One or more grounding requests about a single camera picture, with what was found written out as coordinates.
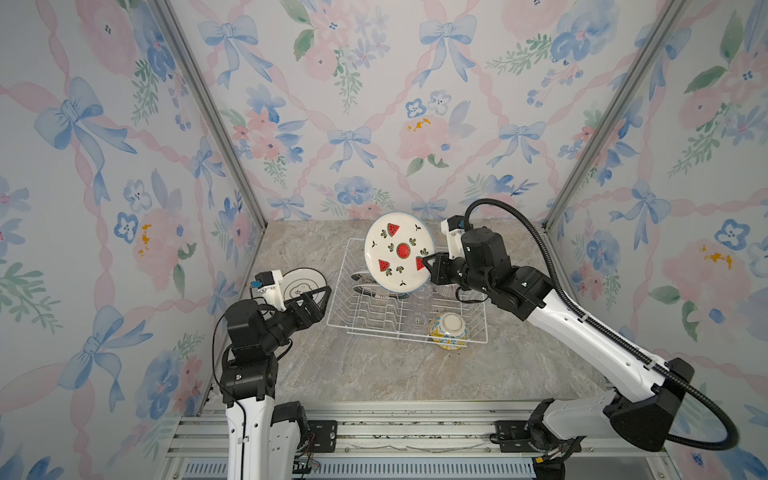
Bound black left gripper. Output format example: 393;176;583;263
260;286;328;357

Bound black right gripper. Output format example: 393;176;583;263
421;252;494;301

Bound white plate green rim characters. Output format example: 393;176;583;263
280;268;327;300

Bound watermelon pattern plate blue rim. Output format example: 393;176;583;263
364;212;436;294

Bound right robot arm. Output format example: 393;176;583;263
425;216;685;461

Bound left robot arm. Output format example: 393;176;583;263
216;286;332;479

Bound white plate in rack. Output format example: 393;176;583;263
353;284;409;300

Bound white plate dark underside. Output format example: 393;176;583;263
351;271;376;284

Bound clear faceted glass front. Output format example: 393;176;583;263
407;295;433;335

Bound blue yellow patterned bowl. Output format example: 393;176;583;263
428;312;469;351

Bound white wire dish rack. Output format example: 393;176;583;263
326;238;488;346

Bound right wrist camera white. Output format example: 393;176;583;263
440;215;468;260

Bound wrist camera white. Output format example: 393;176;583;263
440;215;468;260
251;270;286;311

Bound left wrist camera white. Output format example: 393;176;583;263
251;270;286;311

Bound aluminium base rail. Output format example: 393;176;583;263
158;400;682;480

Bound black corrugated cable conduit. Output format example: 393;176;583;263
463;198;740;452

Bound left aluminium corner post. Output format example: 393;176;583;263
148;0;267;233

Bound aluminium corner post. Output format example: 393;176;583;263
542;0;691;232
148;0;267;233

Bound right aluminium corner post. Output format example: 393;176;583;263
542;0;691;232

